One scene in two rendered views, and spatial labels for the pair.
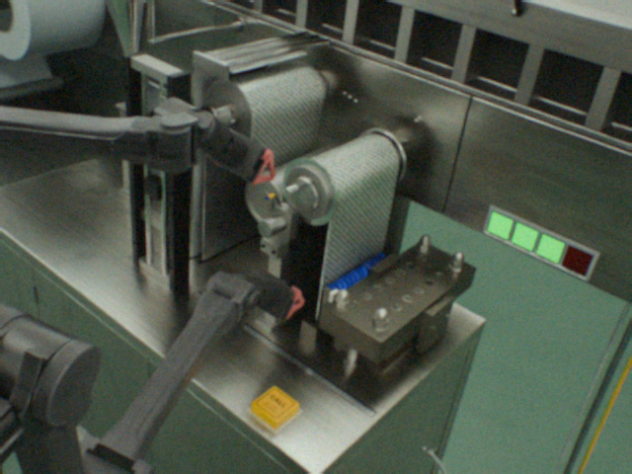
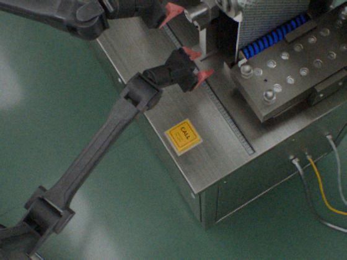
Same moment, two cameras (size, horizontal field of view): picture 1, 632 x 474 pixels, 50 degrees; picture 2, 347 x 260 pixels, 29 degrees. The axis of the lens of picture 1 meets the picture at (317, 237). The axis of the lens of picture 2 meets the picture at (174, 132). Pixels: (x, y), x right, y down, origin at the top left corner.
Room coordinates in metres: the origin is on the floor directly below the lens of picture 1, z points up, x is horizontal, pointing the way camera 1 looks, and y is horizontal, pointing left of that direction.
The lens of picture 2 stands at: (0.47, -0.22, 2.72)
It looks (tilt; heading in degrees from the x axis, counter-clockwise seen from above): 73 degrees down; 31
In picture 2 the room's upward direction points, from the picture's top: 9 degrees counter-clockwise
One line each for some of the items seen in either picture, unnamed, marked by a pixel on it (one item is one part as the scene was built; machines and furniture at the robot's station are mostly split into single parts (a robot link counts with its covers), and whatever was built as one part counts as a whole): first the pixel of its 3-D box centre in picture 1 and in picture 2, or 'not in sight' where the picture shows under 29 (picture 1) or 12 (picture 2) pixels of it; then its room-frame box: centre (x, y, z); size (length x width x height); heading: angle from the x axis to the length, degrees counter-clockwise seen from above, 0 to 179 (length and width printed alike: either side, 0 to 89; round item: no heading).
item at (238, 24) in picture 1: (197, 32); not in sight; (1.70, 0.37, 1.41); 0.30 x 0.04 x 0.04; 144
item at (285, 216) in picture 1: (276, 270); (203, 28); (1.22, 0.08, 1.05); 0.06 x 0.05 x 0.31; 144
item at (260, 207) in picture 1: (301, 185); not in sight; (1.40, 0.05, 1.17); 0.26 x 0.12 x 0.12; 144
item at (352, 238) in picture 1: (357, 237); (275, 15); (1.29, -0.09, 1.12); 0.23 x 0.01 x 0.18; 144
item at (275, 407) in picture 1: (275, 407); (183, 135); (0.95, 0.04, 0.91); 0.07 x 0.07 x 0.02; 54
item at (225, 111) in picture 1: (218, 117); not in sight; (1.36, 0.25, 1.33); 0.06 x 0.06 x 0.06; 54
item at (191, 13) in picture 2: (268, 227); (191, 13); (1.19, 0.11, 1.18); 0.04 x 0.02 x 0.04; 54
